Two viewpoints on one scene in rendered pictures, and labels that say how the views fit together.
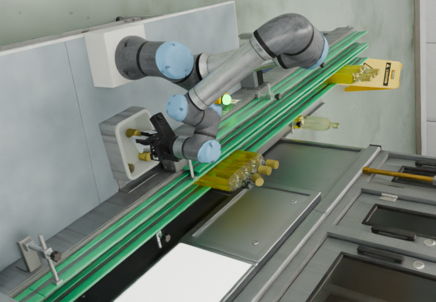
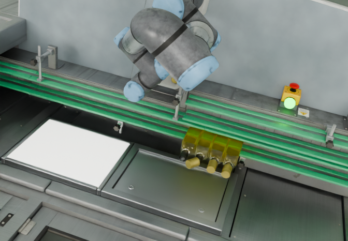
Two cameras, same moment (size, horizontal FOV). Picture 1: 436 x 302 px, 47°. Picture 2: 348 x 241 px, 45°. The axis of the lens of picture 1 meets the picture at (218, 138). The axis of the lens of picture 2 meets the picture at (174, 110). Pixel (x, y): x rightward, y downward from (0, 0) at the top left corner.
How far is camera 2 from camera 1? 1.55 m
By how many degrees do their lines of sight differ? 56
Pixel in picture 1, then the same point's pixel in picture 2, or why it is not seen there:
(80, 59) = not seen: outside the picture
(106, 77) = not seen: outside the picture
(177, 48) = not seen: outside the picture
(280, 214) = (176, 201)
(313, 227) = (158, 227)
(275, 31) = (136, 17)
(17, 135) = not seen: outside the picture
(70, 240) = (82, 74)
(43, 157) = (104, 17)
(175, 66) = not seen: hidden behind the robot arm
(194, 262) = (103, 154)
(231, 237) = (139, 172)
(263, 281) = (77, 196)
